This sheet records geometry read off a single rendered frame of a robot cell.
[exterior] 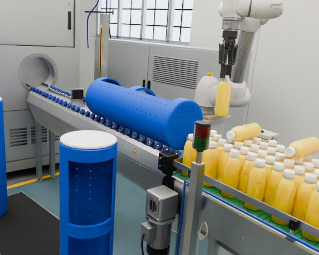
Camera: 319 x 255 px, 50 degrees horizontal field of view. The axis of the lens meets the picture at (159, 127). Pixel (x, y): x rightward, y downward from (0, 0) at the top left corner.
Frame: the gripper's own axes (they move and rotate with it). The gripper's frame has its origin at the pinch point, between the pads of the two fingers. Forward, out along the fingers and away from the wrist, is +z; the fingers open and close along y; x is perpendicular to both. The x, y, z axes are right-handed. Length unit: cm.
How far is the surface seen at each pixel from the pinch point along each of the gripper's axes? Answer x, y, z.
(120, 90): -66, 19, 18
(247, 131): 22.5, 8.0, 25.7
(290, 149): 48, 15, 26
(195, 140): 29, 51, 22
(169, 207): 8, 41, 61
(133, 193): -141, -53, 135
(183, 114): -15.0, 13.5, 24.2
